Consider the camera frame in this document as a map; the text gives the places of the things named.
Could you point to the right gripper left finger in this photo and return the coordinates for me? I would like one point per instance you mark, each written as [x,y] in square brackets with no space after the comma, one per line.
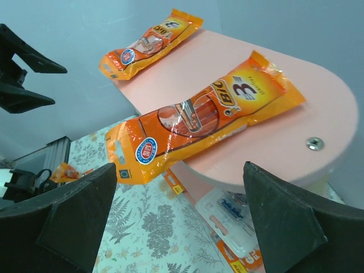
[60,230]

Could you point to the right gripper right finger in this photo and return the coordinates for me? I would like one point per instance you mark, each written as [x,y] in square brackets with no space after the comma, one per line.
[299,231]

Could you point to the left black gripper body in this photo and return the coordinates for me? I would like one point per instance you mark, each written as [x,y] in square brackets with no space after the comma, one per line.
[11,72]

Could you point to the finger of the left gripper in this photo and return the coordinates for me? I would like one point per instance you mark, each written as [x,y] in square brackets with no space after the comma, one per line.
[12,45]
[16,100]

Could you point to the large orange Gillette Fusion5 box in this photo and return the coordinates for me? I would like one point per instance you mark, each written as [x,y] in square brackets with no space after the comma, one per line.
[239,258]

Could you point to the orange Bic razor bag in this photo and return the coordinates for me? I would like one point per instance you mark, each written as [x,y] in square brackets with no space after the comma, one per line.
[65,173]
[125,63]
[144,147]

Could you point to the clear blister razor pack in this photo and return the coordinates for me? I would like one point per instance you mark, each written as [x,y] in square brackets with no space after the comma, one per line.
[229,216]

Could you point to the pink three-tier shelf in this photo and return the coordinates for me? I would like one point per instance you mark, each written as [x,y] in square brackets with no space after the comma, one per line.
[301,146]

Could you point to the floral tablecloth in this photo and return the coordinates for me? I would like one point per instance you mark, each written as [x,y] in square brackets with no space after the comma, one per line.
[150,229]

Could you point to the aluminium frame rail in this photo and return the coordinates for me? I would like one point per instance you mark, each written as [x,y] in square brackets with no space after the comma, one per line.
[48,157]

